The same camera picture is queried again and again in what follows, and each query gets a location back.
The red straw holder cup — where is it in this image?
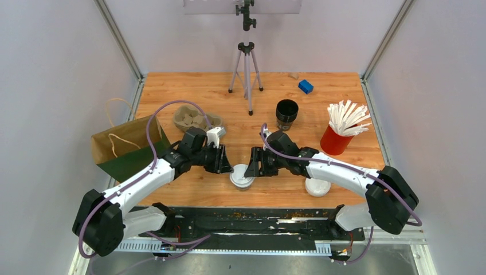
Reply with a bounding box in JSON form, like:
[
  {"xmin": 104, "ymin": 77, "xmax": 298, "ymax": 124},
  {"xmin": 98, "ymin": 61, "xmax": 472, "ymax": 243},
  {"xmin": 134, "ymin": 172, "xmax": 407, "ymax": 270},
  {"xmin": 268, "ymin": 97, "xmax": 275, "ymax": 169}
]
[{"xmin": 320, "ymin": 125, "xmax": 354, "ymax": 155}]

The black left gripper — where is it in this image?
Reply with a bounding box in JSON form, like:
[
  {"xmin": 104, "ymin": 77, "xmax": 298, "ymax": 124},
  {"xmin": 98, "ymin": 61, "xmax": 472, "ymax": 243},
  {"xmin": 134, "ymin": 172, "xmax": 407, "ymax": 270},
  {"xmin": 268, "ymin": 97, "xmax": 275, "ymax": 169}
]
[{"xmin": 192, "ymin": 143, "xmax": 234, "ymax": 175}]

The small tan block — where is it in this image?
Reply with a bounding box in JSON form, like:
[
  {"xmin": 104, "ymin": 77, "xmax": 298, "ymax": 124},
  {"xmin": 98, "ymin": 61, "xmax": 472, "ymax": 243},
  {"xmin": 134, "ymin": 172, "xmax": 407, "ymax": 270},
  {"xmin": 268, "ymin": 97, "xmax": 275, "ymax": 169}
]
[{"xmin": 288, "ymin": 73, "xmax": 299, "ymax": 80}]

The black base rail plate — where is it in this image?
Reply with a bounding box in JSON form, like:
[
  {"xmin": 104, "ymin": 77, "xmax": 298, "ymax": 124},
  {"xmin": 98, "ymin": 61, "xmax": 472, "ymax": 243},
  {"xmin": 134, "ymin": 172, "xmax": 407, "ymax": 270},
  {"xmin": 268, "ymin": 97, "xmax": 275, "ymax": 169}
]
[{"xmin": 85, "ymin": 206, "xmax": 426, "ymax": 256}]

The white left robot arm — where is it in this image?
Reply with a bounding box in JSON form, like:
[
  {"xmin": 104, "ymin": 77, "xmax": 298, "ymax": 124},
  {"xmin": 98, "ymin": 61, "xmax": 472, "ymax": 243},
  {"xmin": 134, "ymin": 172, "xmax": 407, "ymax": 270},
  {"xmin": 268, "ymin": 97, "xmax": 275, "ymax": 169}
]
[{"xmin": 72, "ymin": 127, "xmax": 233, "ymax": 256}]

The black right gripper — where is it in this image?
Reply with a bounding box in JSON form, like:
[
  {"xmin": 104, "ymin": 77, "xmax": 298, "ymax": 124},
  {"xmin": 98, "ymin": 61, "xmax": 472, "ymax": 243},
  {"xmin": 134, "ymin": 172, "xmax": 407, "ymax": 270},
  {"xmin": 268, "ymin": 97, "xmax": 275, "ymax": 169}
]
[{"xmin": 245, "ymin": 147, "xmax": 287, "ymax": 178}]

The white wrapped straws bundle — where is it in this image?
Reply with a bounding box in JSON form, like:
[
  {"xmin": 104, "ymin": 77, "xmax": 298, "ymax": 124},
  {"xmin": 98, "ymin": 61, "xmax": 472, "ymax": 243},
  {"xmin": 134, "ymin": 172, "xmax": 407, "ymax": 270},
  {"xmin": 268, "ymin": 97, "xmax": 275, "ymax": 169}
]
[{"xmin": 327, "ymin": 100, "xmax": 373, "ymax": 137}]

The brown coffee cup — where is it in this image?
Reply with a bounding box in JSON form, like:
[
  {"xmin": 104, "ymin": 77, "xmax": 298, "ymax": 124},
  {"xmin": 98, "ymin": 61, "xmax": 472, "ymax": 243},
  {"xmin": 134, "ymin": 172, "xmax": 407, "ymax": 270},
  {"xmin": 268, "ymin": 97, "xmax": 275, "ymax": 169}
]
[{"xmin": 235, "ymin": 185, "xmax": 251, "ymax": 191}]

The black paper cup stack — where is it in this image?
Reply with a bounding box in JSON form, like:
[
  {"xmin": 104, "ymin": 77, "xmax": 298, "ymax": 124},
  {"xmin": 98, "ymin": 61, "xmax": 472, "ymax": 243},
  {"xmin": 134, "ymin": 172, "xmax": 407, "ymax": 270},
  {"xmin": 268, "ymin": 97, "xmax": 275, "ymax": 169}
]
[{"xmin": 276, "ymin": 99, "xmax": 299, "ymax": 131}]

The white plastic lid stack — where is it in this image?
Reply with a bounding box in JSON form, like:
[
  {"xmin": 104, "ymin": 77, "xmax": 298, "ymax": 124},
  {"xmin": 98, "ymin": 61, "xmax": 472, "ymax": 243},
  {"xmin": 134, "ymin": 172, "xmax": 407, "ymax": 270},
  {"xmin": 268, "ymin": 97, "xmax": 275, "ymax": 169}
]
[{"xmin": 304, "ymin": 179, "xmax": 332, "ymax": 197}]

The white single cup lid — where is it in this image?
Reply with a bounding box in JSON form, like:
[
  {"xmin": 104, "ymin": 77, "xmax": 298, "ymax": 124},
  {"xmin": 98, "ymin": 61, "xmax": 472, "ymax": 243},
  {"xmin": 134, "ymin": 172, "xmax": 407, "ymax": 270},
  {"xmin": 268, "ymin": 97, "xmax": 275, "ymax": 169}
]
[{"xmin": 230, "ymin": 164, "xmax": 254, "ymax": 186}]

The green paper bag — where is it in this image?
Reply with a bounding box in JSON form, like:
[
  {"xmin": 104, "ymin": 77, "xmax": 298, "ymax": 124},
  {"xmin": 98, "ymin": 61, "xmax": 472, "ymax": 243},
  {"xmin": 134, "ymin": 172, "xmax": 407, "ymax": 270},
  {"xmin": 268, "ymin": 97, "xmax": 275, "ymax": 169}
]
[{"xmin": 91, "ymin": 116, "xmax": 171, "ymax": 183}]

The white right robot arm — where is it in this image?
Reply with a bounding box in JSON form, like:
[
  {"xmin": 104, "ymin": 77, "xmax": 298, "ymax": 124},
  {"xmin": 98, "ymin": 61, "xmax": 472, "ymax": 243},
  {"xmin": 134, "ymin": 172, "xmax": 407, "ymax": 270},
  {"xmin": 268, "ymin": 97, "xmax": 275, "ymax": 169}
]
[{"xmin": 242, "ymin": 128, "xmax": 422, "ymax": 239}]

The grey pulp cup carrier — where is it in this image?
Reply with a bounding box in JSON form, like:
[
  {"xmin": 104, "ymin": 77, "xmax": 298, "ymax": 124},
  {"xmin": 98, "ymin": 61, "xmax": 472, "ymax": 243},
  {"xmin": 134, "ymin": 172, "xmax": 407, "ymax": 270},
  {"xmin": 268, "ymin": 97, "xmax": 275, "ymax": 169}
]
[{"xmin": 173, "ymin": 105, "xmax": 224, "ymax": 132}]

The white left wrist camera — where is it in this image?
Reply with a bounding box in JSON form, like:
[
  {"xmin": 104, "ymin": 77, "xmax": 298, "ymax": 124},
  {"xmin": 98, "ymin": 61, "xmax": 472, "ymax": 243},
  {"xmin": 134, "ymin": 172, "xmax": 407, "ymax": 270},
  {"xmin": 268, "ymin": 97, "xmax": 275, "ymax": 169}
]
[{"xmin": 206, "ymin": 126, "xmax": 226, "ymax": 148}]

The grey camera tripod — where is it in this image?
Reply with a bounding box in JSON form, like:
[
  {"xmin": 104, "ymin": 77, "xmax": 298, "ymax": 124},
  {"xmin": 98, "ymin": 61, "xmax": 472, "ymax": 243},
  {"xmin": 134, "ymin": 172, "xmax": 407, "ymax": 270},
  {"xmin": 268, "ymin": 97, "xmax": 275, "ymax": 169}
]
[{"xmin": 228, "ymin": 0, "xmax": 264, "ymax": 116}]

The blue small block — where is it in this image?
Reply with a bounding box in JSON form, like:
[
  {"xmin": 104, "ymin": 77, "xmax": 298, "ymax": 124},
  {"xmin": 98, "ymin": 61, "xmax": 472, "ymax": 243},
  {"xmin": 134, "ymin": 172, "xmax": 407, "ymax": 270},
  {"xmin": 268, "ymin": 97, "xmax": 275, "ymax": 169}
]
[{"xmin": 298, "ymin": 80, "xmax": 314, "ymax": 95}]

